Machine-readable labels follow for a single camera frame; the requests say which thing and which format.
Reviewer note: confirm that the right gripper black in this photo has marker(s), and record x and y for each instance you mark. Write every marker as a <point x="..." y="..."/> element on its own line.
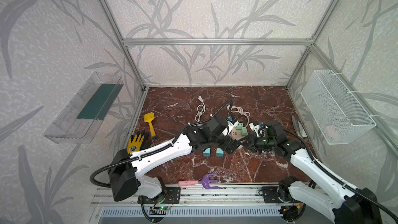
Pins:
<point x="250" y="141"/>

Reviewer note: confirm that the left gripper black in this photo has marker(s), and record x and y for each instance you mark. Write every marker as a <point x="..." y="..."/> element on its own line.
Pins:
<point x="228" y="143"/>

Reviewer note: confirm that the teal plug cube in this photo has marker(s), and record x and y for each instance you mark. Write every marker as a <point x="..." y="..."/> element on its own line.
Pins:
<point x="207" y="152"/>
<point x="219" y="153"/>

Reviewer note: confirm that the light green plug cube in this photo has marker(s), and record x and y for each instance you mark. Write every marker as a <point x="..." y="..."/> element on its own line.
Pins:
<point x="239" y="126"/>
<point x="244" y="131"/>

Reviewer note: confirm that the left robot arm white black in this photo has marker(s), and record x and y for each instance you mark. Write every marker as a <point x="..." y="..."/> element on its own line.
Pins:
<point x="126" y="175"/>

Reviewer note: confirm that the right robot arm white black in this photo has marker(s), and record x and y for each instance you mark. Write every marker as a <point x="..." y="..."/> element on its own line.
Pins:
<point x="341" y="202"/>

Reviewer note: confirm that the purple pink toy rake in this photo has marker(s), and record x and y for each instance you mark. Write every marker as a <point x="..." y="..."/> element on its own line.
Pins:
<point x="206" y="181"/>

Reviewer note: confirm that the yellow toy shovel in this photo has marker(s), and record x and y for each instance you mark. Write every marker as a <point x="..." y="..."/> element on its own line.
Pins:
<point x="149" y="118"/>

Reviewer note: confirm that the pink item in basket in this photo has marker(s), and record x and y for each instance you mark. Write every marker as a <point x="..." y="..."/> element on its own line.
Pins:
<point x="331" y="131"/>

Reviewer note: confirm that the yellow black work glove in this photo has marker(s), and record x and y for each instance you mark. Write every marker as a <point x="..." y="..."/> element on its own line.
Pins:
<point x="136" y="141"/>

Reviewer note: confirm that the green sponge in bin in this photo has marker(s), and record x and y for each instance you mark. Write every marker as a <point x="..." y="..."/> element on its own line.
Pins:
<point x="100" y="103"/>

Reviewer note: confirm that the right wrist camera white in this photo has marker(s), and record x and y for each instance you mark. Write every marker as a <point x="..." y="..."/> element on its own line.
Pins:
<point x="258" y="128"/>

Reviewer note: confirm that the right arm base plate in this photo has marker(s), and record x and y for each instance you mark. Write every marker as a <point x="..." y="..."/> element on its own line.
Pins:
<point x="275" y="195"/>

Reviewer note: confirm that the aluminium front rail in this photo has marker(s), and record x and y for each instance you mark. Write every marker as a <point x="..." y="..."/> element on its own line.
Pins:
<point x="245" y="194"/>

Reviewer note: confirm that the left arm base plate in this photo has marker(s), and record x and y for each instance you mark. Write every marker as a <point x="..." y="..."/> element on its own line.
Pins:
<point x="172" y="196"/>

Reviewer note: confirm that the white wire mesh basket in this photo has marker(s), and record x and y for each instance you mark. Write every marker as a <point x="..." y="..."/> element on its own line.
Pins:
<point x="332" y="103"/>

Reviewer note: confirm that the clear plastic wall bin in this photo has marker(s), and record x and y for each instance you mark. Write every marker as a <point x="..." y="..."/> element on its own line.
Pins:
<point x="67" y="129"/>

